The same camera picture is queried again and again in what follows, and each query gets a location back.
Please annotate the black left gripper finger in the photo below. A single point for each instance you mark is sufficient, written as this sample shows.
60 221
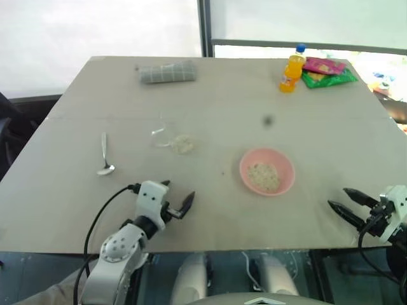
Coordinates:
188 202
165 183

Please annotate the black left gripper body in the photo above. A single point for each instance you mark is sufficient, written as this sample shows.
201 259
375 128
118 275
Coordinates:
170 211

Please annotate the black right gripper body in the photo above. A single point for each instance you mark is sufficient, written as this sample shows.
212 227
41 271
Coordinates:
378 219

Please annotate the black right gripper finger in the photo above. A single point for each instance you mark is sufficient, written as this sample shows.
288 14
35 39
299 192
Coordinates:
361 197
348 215

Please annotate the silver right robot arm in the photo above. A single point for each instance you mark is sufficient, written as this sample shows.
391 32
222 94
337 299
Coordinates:
397 254

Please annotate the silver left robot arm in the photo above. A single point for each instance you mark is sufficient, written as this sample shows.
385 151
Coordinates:
117 254

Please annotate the silver metal spoon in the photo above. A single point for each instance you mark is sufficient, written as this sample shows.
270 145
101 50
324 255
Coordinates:
105 159

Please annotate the grey rounded robot leg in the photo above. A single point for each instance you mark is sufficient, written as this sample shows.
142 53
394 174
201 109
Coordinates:
190 279
276 276

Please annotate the pink bowl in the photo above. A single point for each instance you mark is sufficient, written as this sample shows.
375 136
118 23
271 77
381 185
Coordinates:
286 171

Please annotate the grey checkered rolled cloth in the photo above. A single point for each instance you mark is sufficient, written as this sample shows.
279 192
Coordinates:
168 73

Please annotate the green snack bag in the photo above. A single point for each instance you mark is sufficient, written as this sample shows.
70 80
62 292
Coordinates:
330 79

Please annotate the grey robot torso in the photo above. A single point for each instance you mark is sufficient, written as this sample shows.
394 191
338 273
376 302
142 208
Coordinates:
260 300

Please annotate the pink snack bag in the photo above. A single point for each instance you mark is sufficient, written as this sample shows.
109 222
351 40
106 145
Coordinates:
324 66

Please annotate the orange soda bottle blue cap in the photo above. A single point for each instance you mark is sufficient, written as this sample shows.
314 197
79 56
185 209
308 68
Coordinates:
291 74

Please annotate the black chair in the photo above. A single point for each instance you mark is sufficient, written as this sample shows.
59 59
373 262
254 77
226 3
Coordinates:
12 127

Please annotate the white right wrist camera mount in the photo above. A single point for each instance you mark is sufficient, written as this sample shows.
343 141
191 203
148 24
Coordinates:
395 209

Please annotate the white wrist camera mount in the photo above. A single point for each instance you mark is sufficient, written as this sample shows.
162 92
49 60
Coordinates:
152 198
395 209

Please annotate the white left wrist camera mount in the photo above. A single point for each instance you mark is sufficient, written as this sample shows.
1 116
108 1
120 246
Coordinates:
152 198

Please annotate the dark window frame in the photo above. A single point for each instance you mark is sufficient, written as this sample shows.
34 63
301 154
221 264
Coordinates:
206 28

